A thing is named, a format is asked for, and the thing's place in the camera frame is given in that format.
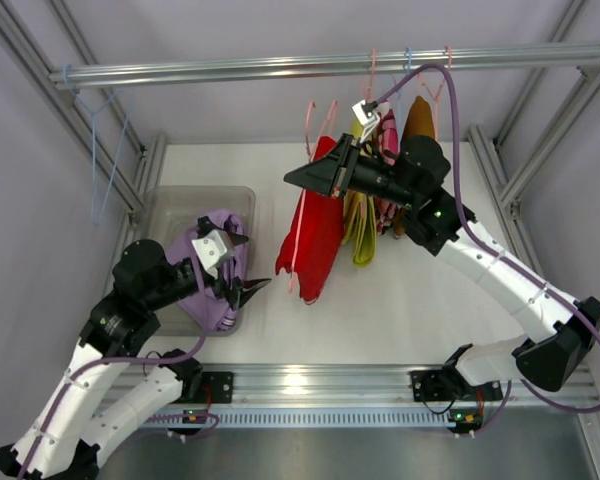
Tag blue hanger of floral trousers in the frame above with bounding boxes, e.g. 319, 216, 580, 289
390, 46, 414, 131

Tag pink hanger of red trousers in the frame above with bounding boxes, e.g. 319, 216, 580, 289
288, 100, 339, 294

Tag light blue hanger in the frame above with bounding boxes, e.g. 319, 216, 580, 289
61, 64, 129, 227

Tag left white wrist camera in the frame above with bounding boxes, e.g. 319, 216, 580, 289
191, 229, 234, 279

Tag yellow-green trousers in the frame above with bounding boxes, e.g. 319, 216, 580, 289
341, 114, 378, 269

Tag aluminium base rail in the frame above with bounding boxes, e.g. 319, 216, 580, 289
99, 364, 600, 408

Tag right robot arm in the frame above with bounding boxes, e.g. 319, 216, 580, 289
284, 134, 600, 392

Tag pink hanger of yellow trousers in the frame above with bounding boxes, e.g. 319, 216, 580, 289
361, 48, 377, 103

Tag floral pink trousers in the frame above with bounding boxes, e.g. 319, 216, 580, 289
374, 102, 399, 234

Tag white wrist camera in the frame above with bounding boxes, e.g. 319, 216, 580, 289
191, 229, 234, 279
351, 100, 381, 145

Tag pink hanger of brown trousers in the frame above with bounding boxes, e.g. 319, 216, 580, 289
417, 74, 446, 140

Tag aluminium frame post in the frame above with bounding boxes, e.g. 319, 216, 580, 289
0, 1, 166, 224
468, 1, 600, 219

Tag brown trousers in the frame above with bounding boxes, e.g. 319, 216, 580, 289
392, 96, 436, 239

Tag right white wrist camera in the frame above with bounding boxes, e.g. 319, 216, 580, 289
351, 100, 381, 145

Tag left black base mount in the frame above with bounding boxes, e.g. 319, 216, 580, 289
195, 371, 234, 405

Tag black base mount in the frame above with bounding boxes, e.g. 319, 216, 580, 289
410, 369, 457, 403
195, 371, 234, 405

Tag transparent plastic bin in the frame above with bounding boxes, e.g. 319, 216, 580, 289
132, 185, 256, 336

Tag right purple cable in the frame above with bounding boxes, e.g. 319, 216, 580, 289
369, 63, 600, 414

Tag lilac trousers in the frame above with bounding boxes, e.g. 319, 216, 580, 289
166, 208, 247, 334

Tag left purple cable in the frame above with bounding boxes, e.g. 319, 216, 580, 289
14, 215, 221, 480

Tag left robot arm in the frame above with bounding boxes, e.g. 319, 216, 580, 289
0, 227, 270, 479

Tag red trousers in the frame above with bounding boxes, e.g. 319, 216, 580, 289
274, 135, 346, 305

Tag aluminium hanging rail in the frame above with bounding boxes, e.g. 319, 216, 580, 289
49, 42, 600, 90

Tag right aluminium frame post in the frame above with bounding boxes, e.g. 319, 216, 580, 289
468, 1, 600, 219

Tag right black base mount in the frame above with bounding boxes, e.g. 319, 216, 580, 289
410, 369, 457, 403

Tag purple cable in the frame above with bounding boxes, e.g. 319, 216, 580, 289
369, 63, 600, 414
14, 215, 221, 480

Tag left aluminium frame post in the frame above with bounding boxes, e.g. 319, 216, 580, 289
0, 1, 166, 224

